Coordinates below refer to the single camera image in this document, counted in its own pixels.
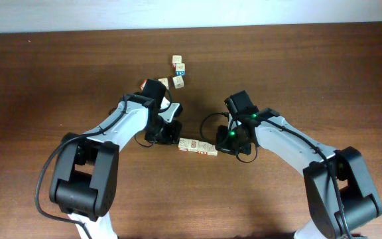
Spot red top edge block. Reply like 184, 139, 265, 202
172, 55, 182, 68

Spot blue 2 block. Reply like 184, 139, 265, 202
172, 76, 184, 89

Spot pineapple 2 block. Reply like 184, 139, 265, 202
188, 139, 199, 152

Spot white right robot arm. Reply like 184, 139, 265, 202
216, 106, 382, 238

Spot blue D block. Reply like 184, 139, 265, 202
175, 63, 186, 76

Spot red edged block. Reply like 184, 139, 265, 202
207, 144, 218, 156

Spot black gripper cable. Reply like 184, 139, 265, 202
199, 112, 260, 163

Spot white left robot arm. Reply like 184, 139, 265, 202
49, 94, 182, 238

